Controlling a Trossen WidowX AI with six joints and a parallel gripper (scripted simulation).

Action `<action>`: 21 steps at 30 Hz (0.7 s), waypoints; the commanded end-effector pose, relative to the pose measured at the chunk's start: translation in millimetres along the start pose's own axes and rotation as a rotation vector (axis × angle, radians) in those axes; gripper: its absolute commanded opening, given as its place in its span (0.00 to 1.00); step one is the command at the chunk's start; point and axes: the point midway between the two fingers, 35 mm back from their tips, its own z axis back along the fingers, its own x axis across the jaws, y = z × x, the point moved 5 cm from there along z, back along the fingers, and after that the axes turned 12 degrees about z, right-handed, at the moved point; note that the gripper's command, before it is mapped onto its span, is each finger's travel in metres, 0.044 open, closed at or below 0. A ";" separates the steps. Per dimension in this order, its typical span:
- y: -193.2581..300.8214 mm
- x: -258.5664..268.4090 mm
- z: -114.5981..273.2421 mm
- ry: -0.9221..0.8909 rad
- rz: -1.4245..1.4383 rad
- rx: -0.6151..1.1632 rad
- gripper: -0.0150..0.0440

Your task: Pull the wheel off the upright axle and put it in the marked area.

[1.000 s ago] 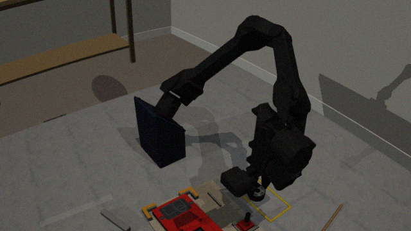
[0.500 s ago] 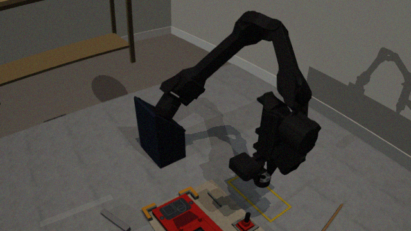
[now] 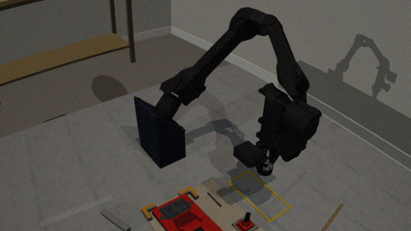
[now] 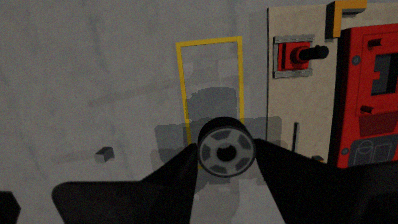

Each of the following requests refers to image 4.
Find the black wheel with grey hub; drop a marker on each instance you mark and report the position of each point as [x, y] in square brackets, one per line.
[229, 162]

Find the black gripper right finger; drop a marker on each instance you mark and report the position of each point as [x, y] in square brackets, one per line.
[308, 191]

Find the yellow rectangular outline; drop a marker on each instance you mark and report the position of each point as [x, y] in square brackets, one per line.
[237, 39]

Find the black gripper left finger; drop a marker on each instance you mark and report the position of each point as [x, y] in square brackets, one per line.
[163, 197]

